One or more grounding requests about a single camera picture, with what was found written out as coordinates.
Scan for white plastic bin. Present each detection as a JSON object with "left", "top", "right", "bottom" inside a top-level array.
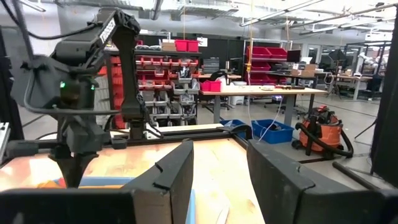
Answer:
[{"left": 229, "top": 81, "right": 247, "bottom": 106}]

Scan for parts rack with bins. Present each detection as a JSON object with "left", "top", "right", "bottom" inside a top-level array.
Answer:
[{"left": 101, "top": 49, "right": 201, "bottom": 127}]

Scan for thin white cable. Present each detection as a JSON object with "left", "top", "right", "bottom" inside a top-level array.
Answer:
[{"left": 247, "top": 73, "right": 284, "bottom": 142}]

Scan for yellow hanging cable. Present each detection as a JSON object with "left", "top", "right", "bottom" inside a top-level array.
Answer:
[{"left": 247, "top": 0, "right": 253, "bottom": 74}]

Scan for orange shop vacuum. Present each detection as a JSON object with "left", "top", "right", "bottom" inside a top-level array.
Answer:
[{"left": 292, "top": 105, "right": 354, "bottom": 158}]

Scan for wooden top desk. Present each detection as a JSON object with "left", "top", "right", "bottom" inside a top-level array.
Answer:
[{"left": 198, "top": 85, "right": 328, "bottom": 127}]

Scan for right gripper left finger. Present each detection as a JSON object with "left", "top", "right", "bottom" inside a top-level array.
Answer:
[{"left": 121, "top": 139, "right": 195, "bottom": 224}]

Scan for blue plastic tray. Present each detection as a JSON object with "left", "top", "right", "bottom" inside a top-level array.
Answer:
[{"left": 54, "top": 176, "right": 197, "bottom": 224}]

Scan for black panel board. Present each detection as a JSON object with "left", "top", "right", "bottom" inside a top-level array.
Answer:
[{"left": 0, "top": 27, "right": 25, "bottom": 141}]

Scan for black computer monitor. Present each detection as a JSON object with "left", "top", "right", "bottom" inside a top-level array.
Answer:
[{"left": 285, "top": 49, "right": 302, "bottom": 63}]

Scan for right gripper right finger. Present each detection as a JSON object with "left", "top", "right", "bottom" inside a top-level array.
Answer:
[{"left": 247, "top": 139, "right": 386, "bottom": 224}]

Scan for shelf of red bins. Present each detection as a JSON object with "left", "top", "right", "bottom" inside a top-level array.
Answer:
[{"left": 245, "top": 45, "right": 289, "bottom": 85}]

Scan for black vacuum tube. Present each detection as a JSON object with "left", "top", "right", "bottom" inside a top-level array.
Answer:
[{"left": 331, "top": 161, "right": 381, "bottom": 191}]

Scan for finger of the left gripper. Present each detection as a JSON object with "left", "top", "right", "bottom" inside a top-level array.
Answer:
[
  {"left": 74, "top": 152, "right": 99, "bottom": 188},
  {"left": 51, "top": 154, "right": 76, "bottom": 189}
]

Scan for black fabric partition screen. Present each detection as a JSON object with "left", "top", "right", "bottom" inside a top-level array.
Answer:
[{"left": 369, "top": 18, "right": 398, "bottom": 189}]

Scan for blue floor bin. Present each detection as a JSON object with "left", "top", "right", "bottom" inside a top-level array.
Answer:
[
  {"left": 220, "top": 119, "right": 249, "bottom": 139},
  {"left": 251, "top": 119, "right": 295, "bottom": 144}
]

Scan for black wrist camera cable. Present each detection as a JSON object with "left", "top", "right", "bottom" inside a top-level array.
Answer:
[{"left": 23, "top": 74, "right": 121, "bottom": 116}]

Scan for red bins on desk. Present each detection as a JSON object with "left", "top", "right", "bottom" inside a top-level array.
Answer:
[{"left": 200, "top": 80, "right": 222, "bottom": 93}]

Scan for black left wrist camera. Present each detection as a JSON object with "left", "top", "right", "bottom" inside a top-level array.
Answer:
[{"left": 58, "top": 77, "right": 96, "bottom": 110}]

